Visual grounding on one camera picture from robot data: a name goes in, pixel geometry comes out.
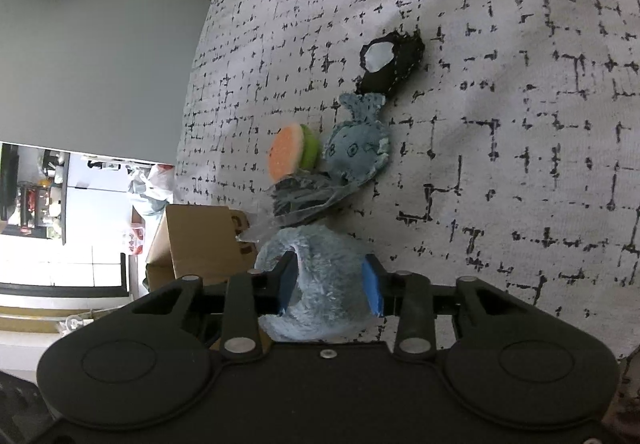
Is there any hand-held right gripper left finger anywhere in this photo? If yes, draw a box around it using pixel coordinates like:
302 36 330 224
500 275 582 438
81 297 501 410
131 251 299 359

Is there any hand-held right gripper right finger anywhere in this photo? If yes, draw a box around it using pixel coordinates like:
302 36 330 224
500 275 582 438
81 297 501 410
364 254 536 361

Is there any fluffy light blue plush toy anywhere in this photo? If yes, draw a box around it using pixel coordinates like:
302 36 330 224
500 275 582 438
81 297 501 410
254 224 382 343

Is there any clear plastic bag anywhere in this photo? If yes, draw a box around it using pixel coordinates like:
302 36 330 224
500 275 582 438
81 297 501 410
235 172 362 243

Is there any orange and green sponge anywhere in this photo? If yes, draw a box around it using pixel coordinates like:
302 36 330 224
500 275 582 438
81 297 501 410
267 123 320 181

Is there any blue felt whale toy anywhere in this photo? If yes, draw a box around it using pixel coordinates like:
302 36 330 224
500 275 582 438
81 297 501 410
320 92 391 186

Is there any black felt toy white patch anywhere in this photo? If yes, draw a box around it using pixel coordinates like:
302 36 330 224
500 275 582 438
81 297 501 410
355 32 426 96

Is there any brown cardboard box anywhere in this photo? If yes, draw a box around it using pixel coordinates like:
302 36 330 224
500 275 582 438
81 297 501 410
142 204 260 295

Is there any white plastic bag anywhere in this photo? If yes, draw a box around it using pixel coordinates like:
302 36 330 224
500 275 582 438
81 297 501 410
127 163 176 217

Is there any white black-patterned bed blanket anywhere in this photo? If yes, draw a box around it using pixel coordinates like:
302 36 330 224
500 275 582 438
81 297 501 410
173 0 640 365

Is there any cluttered shelf rack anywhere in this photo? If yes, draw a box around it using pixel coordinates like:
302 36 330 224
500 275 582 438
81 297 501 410
0 144 68 245

